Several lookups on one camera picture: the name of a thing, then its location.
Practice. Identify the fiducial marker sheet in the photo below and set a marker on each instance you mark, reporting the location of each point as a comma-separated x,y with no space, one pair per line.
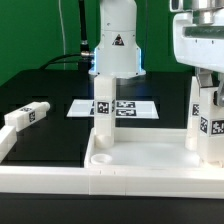
124,109

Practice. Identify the white desk top tray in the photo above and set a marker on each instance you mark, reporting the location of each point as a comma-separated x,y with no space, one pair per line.
145,147

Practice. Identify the white U-shaped fence frame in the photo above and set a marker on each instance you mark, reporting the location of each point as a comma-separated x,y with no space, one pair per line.
109,180

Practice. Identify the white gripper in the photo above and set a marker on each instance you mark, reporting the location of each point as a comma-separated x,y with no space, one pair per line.
201,46

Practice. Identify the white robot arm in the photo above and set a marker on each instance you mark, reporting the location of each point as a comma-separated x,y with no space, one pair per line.
117,53

